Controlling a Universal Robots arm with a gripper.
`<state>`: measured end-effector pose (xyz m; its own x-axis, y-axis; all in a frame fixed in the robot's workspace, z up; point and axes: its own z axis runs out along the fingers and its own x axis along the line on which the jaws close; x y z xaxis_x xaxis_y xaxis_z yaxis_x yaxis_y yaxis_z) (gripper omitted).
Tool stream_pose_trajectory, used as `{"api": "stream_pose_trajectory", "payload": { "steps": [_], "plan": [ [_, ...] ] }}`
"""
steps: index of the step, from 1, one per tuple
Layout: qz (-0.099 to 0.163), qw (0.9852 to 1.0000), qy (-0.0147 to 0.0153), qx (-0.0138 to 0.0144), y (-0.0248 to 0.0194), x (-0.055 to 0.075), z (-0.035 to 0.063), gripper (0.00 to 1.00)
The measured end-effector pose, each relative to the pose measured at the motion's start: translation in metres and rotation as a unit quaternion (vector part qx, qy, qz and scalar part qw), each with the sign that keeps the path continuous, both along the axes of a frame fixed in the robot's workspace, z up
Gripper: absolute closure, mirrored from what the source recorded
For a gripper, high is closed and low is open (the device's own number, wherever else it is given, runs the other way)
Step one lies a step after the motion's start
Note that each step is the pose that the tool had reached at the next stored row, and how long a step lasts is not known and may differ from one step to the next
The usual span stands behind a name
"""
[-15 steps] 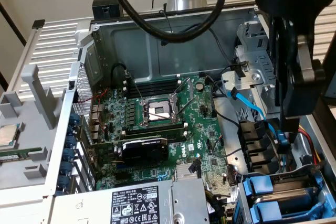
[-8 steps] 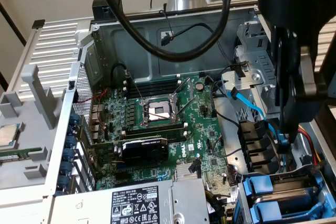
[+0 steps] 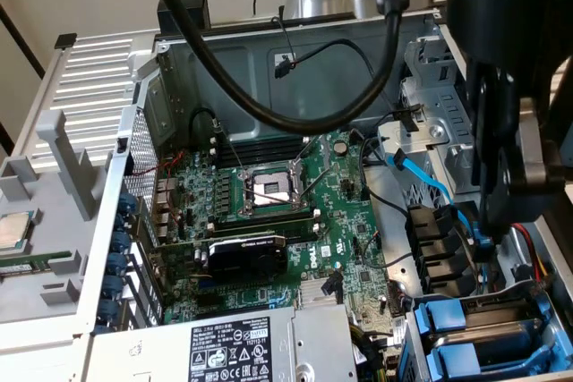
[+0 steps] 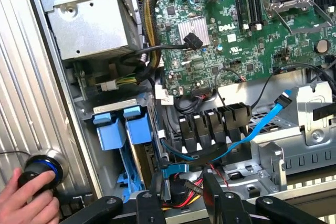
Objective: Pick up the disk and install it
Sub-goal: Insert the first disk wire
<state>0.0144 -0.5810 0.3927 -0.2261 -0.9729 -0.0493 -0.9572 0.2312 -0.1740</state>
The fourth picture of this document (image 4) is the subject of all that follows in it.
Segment silver finned chipset heatsink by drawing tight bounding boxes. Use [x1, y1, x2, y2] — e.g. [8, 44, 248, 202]
[177, 16, 211, 46]

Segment person's bare hand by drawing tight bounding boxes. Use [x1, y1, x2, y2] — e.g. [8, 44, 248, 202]
[0, 167, 61, 224]

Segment white plug with yellow wires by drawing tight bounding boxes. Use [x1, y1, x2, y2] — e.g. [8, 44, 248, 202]
[101, 76, 137, 92]

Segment thin black knob wire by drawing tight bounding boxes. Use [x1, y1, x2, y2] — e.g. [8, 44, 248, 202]
[0, 150, 31, 156]

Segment black coiled wire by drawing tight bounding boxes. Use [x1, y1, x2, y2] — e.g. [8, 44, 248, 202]
[173, 94, 218, 116]

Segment black ribbed plastic bracket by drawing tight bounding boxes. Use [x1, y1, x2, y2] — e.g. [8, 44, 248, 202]
[177, 104, 253, 156]

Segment metal locking lever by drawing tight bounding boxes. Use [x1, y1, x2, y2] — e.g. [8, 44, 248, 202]
[272, 11, 295, 35]

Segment black wire with angled plug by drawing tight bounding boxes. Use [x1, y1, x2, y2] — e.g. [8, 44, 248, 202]
[119, 33, 204, 63]

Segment grey power supply unit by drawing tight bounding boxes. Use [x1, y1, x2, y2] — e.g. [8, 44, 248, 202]
[22, 0, 144, 61]

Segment silver coin battery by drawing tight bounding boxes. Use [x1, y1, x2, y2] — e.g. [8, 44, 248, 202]
[314, 39, 331, 54]

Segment white plastic plug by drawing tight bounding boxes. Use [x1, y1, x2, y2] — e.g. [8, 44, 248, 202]
[154, 84, 174, 107]

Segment silver metal drive cage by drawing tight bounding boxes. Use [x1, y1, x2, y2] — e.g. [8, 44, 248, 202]
[250, 81, 336, 193]

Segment black sleeved power cable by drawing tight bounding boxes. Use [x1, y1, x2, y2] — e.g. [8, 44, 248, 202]
[136, 0, 163, 83]

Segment black curved data wire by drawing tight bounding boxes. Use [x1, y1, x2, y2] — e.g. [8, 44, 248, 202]
[249, 62, 336, 109]

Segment red black twisted wire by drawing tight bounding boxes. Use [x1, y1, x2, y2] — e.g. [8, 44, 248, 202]
[207, 163, 232, 191]

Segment thin black wire red plug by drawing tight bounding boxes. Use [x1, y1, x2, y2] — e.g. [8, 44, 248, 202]
[214, 66, 249, 108]

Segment blue drive bay clips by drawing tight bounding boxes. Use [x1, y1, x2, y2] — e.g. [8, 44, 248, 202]
[92, 112, 127, 152]

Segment open grey PC case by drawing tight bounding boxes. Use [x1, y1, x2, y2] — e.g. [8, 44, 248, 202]
[20, 0, 336, 224]

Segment black flat strap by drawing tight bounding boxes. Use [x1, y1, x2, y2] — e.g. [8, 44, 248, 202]
[313, 104, 336, 120]

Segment black keyboard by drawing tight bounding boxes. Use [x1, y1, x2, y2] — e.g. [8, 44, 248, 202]
[56, 191, 96, 219]

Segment hard drive in blue caddy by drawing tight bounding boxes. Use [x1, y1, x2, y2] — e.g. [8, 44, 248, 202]
[78, 98, 163, 201]

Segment metal socket cover frame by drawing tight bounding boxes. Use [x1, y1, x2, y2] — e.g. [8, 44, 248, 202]
[291, 0, 334, 35]

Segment green Dell motherboard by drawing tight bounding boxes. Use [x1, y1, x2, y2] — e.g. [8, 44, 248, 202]
[146, 0, 336, 99]

